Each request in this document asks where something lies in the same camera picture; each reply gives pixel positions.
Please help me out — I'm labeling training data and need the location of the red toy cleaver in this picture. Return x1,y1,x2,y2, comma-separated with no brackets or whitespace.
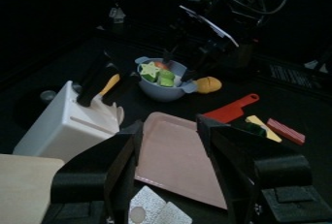
200,93,261,125

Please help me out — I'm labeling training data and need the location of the small black knife handle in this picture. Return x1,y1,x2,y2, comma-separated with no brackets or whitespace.
100,70,143,107

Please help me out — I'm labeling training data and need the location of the yellow knife handle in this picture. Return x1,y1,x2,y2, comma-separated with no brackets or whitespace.
99,73,121,97

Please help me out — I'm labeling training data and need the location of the white background clamp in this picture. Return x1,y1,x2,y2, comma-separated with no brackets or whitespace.
105,6,127,25

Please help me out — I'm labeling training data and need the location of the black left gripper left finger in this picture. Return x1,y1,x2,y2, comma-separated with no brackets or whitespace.
40,119,145,224

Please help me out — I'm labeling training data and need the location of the light wooden cutting board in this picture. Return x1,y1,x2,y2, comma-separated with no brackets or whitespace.
0,153,65,224

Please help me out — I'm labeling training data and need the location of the white label strip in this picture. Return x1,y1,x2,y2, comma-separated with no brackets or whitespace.
178,4,240,48

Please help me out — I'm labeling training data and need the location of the orange toy food piece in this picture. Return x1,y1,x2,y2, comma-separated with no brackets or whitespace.
152,60,171,71

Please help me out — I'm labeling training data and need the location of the white toy knife block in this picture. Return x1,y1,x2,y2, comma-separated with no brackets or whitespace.
12,80,127,163

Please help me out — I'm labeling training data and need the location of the black vent grille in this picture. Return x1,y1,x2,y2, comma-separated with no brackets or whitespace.
269,63,322,90

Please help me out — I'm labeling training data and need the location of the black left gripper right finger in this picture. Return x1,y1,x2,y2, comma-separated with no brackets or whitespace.
194,113,332,224

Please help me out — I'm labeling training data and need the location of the green toy vegetable piece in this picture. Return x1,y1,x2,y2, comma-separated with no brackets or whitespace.
155,69,176,88

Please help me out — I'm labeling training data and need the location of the large black knife handle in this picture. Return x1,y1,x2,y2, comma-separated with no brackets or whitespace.
74,52,120,109

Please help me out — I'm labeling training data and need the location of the blue-grey toy pot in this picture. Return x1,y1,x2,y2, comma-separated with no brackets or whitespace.
133,55,199,103

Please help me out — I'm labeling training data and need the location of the yellow toy food wedge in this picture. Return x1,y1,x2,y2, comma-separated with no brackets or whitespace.
243,114,283,144

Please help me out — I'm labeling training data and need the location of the red toy food bar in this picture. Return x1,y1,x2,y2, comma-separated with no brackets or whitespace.
266,117,307,146

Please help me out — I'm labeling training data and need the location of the dark green toy food piece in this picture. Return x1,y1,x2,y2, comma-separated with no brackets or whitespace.
239,122,269,139

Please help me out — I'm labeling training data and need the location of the yellow-green star fruit slice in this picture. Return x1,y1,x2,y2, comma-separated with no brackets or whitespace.
139,60,161,83

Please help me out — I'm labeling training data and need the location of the grey round knob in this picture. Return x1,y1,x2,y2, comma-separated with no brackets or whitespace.
38,89,58,105

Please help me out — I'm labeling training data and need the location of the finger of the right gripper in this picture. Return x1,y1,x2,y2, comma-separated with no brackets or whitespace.
160,47,176,71
178,62,204,83

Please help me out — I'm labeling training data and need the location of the pink plastic tray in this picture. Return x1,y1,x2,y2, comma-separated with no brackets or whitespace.
133,111,228,210

